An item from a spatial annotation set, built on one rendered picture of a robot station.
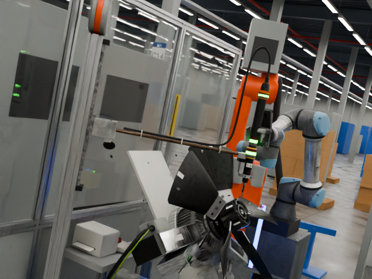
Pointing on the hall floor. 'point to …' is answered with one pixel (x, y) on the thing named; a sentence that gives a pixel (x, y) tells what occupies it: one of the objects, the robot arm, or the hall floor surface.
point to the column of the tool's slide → (73, 157)
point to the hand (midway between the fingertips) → (253, 128)
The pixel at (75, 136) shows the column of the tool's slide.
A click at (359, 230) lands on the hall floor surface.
